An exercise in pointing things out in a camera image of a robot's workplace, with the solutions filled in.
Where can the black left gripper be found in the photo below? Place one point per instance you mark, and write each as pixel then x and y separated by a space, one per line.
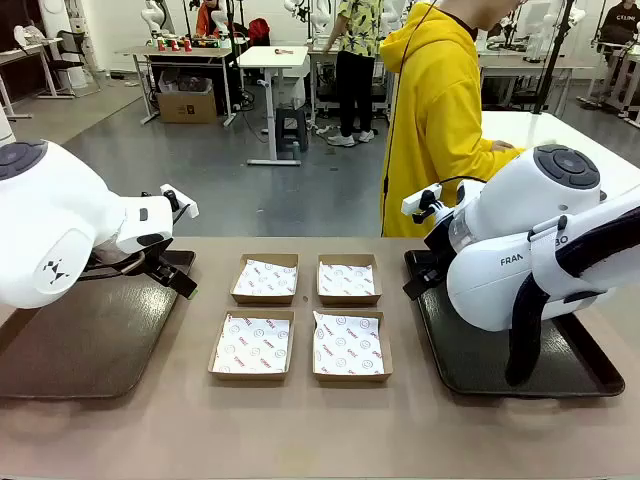
pixel 160 267

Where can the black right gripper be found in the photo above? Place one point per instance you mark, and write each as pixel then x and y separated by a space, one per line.
pixel 435 262

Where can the kraft paper food box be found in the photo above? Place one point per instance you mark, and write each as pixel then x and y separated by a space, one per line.
pixel 350 300
pixel 350 378
pixel 250 376
pixel 237 299

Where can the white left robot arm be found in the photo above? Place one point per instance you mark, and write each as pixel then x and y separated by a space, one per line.
pixel 50 225

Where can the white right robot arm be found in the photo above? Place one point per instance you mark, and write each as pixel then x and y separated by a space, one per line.
pixel 500 240

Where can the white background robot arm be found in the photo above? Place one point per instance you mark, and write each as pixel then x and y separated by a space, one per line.
pixel 220 22
pixel 152 15

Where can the person's right forearm yellow sleeve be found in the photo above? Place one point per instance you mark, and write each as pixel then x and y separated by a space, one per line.
pixel 487 155

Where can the brown serving tray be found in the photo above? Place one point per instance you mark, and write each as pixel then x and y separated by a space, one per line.
pixel 100 340

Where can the person's right hand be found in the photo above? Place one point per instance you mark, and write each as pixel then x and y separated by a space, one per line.
pixel 502 146

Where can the person in yellow hoodie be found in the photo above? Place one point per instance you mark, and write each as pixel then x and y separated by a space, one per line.
pixel 430 125

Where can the brown cardboard box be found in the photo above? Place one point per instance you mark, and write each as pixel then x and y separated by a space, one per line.
pixel 187 107

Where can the black plastic stool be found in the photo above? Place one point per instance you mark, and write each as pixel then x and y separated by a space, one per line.
pixel 290 127

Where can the large white table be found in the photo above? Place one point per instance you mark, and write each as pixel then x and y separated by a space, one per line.
pixel 575 135

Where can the person in yellow patterned shirt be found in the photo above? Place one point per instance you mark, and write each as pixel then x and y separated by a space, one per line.
pixel 356 60

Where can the wooden top desk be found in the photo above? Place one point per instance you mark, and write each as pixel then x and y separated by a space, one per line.
pixel 170 51

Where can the white standing desk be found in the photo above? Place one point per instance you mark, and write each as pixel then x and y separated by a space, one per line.
pixel 272 57

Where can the grey background desk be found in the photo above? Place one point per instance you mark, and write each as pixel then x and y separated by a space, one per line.
pixel 530 62

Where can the black office chair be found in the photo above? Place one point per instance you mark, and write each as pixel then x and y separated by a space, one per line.
pixel 72 50

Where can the red jacket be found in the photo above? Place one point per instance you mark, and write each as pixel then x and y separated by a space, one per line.
pixel 259 30

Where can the person in orange jacket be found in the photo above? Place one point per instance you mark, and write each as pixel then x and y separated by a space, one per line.
pixel 207 20

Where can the white side table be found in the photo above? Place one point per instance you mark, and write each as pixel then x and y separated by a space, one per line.
pixel 25 50

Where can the person in black sweatshirt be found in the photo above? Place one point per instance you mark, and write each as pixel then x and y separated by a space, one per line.
pixel 620 30

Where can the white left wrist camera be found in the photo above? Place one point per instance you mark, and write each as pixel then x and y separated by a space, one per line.
pixel 182 202

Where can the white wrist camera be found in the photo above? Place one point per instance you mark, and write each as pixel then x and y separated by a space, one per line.
pixel 420 200
pixel 182 202

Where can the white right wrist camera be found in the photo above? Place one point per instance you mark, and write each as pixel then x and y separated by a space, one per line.
pixel 420 200

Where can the black camera stand pole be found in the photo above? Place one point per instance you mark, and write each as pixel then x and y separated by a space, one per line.
pixel 552 60

